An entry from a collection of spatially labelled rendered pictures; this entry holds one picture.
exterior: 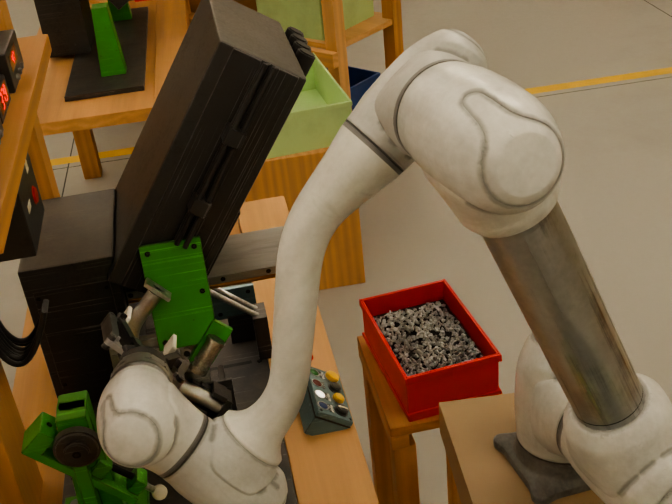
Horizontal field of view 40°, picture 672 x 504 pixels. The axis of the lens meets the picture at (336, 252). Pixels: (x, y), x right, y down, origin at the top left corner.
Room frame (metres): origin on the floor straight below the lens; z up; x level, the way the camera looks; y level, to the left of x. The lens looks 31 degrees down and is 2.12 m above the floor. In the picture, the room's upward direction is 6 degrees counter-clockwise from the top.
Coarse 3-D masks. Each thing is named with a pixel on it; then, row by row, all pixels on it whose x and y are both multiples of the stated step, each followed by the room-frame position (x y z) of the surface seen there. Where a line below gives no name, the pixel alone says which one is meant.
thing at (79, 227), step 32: (96, 192) 1.82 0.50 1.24; (64, 224) 1.68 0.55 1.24; (96, 224) 1.67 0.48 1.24; (64, 256) 1.55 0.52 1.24; (96, 256) 1.54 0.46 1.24; (32, 288) 1.51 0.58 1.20; (64, 288) 1.52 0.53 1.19; (96, 288) 1.53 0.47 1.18; (32, 320) 1.52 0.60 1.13; (64, 320) 1.52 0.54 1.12; (96, 320) 1.52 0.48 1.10; (64, 352) 1.51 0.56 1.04; (96, 352) 1.52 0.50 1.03; (64, 384) 1.51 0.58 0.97; (96, 384) 1.52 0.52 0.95
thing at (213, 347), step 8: (208, 336) 1.44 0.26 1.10; (216, 336) 1.46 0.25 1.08; (208, 344) 1.43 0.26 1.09; (216, 344) 1.42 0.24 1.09; (224, 344) 1.44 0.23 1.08; (200, 352) 1.43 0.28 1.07; (208, 352) 1.42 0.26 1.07; (216, 352) 1.43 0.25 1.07; (200, 360) 1.42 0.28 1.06; (208, 360) 1.42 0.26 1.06; (192, 368) 1.41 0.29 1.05; (200, 368) 1.41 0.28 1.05; (208, 368) 1.42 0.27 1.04
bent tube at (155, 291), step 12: (156, 288) 1.47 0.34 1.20; (144, 300) 1.44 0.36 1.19; (156, 300) 1.44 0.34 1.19; (168, 300) 1.44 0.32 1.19; (132, 312) 1.44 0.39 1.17; (144, 312) 1.43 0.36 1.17; (132, 324) 1.43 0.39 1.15; (192, 384) 1.41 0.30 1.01; (192, 396) 1.39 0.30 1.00; (204, 396) 1.40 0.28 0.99; (216, 408) 1.39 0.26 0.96
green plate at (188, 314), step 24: (192, 240) 1.51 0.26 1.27; (144, 264) 1.49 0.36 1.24; (168, 264) 1.49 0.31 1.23; (192, 264) 1.50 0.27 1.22; (168, 288) 1.48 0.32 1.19; (192, 288) 1.48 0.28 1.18; (168, 312) 1.47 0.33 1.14; (192, 312) 1.47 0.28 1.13; (168, 336) 1.45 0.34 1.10; (192, 336) 1.46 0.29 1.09
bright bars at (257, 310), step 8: (216, 288) 1.64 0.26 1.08; (216, 296) 1.61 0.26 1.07; (224, 296) 1.62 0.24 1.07; (232, 296) 1.64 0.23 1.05; (232, 304) 1.62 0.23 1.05; (240, 304) 1.62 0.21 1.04; (248, 304) 1.65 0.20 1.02; (256, 304) 1.66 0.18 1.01; (248, 312) 1.62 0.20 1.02; (256, 312) 1.63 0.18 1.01; (264, 312) 1.63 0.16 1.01; (256, 320) 1.61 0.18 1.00; (264, 320) 1.61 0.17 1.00; (256, 328) 1.61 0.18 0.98; (264, 328) 1.61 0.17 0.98; (256, 336) 1.61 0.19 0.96; (264, 336) 1.61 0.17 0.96; (264, 344) 1.61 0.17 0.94; (264, 352) 1.61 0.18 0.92
